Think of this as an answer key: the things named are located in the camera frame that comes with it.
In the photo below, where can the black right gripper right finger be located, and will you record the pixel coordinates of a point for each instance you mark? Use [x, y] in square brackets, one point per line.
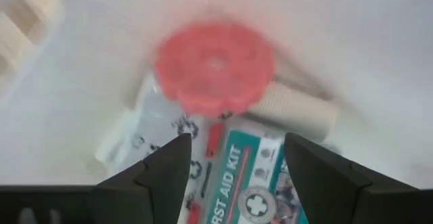
[331, 190]

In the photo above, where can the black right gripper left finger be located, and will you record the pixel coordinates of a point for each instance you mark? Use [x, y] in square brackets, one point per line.
[152, 190]

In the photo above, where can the white packet with black print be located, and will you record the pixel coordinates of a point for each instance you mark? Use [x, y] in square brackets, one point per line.
[152, 115]

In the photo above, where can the beige elastic bandage roll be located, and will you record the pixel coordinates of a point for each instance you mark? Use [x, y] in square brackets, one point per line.
[297, 112]

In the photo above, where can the teal first aid kit case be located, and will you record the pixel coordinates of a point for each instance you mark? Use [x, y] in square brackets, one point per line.
[236, 170]

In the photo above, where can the white plastic bin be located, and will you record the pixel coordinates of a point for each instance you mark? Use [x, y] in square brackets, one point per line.
[338, 31]

